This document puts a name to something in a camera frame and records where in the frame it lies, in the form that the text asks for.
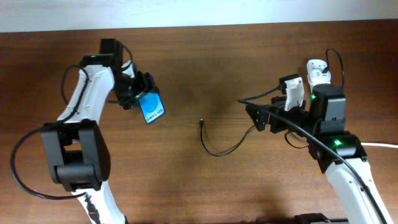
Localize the blue screen Galaxy smartphone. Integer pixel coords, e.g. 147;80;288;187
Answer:
139;93;166;124

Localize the black USB charging cable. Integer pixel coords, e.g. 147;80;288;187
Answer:
199;118;258;157

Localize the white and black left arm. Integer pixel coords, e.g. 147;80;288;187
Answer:
41;39;166;223

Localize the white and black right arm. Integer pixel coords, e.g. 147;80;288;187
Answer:
240;84;392;223

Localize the white power strip socket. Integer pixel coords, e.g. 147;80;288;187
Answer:
307;59;331;93

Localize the white power strip cord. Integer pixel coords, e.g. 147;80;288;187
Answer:
360;142;398;149

